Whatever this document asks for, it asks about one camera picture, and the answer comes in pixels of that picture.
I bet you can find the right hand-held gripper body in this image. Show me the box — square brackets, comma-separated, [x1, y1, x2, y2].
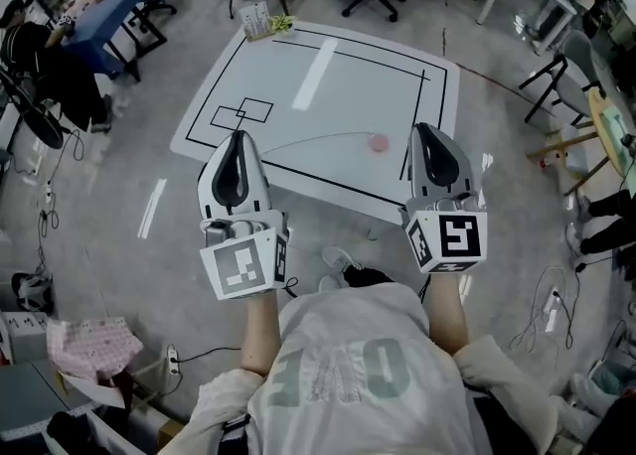
[399, 189, 489, 276]

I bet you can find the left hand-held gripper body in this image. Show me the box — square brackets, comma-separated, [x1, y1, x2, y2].
[199, 210, 291, 302]

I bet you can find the pink round tape measure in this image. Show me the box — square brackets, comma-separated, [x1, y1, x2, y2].
[261, 130, 392, 157]

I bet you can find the person's left forearm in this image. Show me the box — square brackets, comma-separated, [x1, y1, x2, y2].
[239, 287, 283, 378]

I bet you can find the person's right forearm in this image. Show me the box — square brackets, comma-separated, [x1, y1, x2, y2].
[425, 270, 471, 359]

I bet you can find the person's grey shoe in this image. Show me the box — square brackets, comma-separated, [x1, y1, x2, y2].
[321, 244, 365, 274]
[317, 273, 345, 294]

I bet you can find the person's black trouser leg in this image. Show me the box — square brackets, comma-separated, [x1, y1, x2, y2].
[341, 265, 397, 291]

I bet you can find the grey chair with black legs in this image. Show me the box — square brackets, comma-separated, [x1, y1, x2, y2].
[518, 29, 606, 127]

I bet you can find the person's white printed shirt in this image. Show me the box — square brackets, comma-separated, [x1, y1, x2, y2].
[182, 282, 565, 455]

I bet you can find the round wooden table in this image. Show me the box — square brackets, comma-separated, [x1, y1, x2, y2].
[525, 86, 636, 197]

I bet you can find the wooden card holder box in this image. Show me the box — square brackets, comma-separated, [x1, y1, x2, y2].
[239, 1, 273, 43]

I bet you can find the green yellow striped bundle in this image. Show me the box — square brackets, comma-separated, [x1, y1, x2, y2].
[267, 14, 297, 34]

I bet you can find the pink patterned cloth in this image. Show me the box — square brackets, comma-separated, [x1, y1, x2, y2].
[46, 315, 146, 385]

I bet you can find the black floor fan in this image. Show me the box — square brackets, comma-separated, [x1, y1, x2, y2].
[0, 69, 67, 150]

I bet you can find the blue table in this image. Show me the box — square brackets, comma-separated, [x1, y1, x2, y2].
[60, 0, 168, 82]

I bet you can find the white headset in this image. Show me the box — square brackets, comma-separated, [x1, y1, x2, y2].
[10, 270, 55, 316]

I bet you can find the grey storage box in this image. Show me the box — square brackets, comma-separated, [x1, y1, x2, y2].
[0, 310, 52, 366]

